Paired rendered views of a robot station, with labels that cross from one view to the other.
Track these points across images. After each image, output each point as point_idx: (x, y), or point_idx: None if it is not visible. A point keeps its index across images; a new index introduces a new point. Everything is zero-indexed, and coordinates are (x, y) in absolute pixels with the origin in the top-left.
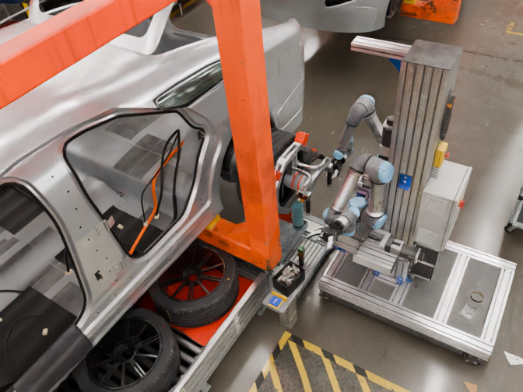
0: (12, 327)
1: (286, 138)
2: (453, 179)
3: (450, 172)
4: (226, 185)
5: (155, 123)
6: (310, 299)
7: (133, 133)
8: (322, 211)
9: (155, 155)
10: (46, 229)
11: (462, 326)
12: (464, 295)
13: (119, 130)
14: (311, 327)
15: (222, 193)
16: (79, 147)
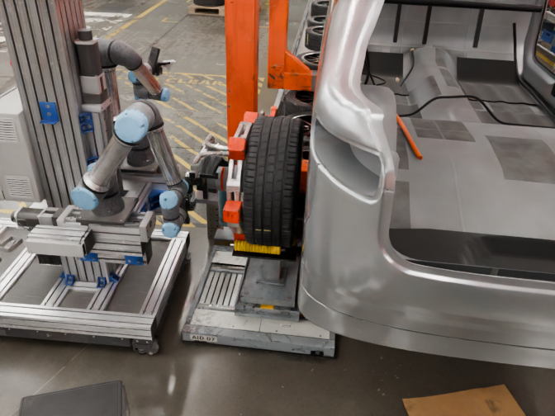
0: (382, 80)
1: (253, 127)
2: (7, 100)
3: (8, 104)
4: (423, 371)
5: (490, 154)
6: (199, 256)
7: (494, 139)
8: (226, 369)
9: (425, 128)
10: (439, 93)
11: (22, 234)
12: (8, 260)
13: (520, 140)
14: (190, 236)
15: (415, 354)
16: (534, 127)
